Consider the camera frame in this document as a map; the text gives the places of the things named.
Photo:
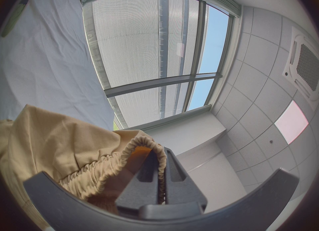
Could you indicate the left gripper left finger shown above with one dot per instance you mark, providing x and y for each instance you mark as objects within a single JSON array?
[{"x": 139, "y": 190}]

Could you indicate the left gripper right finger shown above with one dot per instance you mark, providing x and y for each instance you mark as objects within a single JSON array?
[{"x": 182, "y": 192}]

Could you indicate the tan shorts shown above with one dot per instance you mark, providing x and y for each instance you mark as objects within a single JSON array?
[{"x": 62, "y": 140}]

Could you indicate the window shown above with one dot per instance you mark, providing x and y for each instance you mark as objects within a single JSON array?
[{"x": 162, "y": 82}]

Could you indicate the square ceiling light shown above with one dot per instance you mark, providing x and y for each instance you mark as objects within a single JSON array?
[{"x": 291, "y": 123}]

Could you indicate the white ceiling air conditioner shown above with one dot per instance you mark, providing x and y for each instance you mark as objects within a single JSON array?
[{"x": 296, "y": 50}]

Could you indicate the green garment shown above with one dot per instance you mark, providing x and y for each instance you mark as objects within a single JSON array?
[{"x": 11, "y": 23}]

